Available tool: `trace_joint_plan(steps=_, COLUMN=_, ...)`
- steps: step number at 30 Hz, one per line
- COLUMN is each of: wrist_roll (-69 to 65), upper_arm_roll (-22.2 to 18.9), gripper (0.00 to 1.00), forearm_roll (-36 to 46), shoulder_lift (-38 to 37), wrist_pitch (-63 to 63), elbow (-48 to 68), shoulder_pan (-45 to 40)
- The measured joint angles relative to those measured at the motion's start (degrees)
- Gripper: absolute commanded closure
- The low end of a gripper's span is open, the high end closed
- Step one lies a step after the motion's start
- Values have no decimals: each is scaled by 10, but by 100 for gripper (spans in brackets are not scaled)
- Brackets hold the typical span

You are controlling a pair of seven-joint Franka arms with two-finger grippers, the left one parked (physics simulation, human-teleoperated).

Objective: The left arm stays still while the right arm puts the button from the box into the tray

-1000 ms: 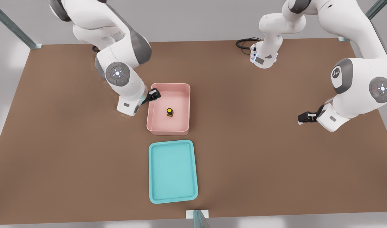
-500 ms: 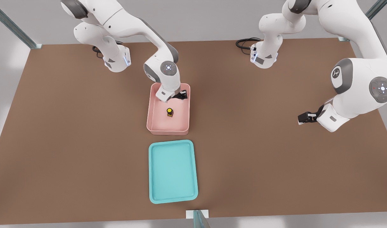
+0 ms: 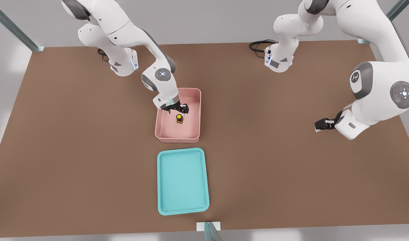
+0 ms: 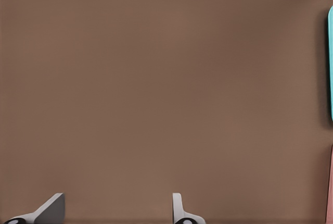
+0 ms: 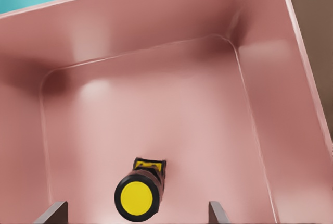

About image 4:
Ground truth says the pale blue-green tray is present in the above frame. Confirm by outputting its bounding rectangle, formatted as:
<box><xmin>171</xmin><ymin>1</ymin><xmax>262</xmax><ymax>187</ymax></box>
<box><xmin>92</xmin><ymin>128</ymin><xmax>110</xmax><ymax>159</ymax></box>
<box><xmin>327</xmin><ymin>5</ymin><xmax>333</xmax><ymax>123</ymax></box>

